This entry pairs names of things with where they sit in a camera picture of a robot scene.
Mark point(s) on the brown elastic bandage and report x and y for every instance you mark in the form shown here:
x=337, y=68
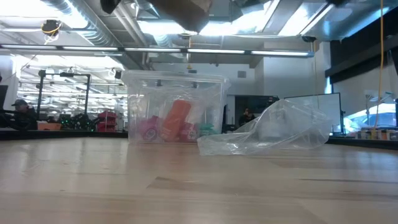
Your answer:
x=186, y=14

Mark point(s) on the clear plastic bag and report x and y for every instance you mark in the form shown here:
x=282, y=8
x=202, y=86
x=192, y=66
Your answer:
x=280, y=130

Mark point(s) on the orange bandage roll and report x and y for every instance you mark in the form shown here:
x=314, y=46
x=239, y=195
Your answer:
x=175, y=119

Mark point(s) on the green bandage roll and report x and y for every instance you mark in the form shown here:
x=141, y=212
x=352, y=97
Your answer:
x=206, y=129

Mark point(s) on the long ceiling light bar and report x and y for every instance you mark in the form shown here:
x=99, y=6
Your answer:
x=93, y=48

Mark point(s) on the clear plastic storage bin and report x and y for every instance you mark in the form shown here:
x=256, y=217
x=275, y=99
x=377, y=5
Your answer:
x=143, y=93

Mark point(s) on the red storage bins rack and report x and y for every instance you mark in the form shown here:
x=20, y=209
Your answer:
x=107, y=124

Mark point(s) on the black robot with green lights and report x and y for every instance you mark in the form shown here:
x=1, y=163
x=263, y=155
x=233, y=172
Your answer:
x=81, y=123

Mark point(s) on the orange box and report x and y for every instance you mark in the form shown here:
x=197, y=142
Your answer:
x=49, y=126

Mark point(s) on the black monitor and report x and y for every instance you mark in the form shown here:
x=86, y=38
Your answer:
x=3, y=96

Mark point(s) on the person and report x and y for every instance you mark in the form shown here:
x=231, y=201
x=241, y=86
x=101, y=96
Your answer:
x=25, y=118
x=247, y=118

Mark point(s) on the white whiteboard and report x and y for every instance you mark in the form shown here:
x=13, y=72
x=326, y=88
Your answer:
x=329, y=109

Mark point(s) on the cluttered side table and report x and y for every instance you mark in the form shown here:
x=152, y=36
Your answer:
x=376, y=134

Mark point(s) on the black ceiling camera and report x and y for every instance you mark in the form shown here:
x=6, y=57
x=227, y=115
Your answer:
x=50, y=27

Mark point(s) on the black metal gantry frame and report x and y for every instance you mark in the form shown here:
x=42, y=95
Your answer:
x=40, y=93

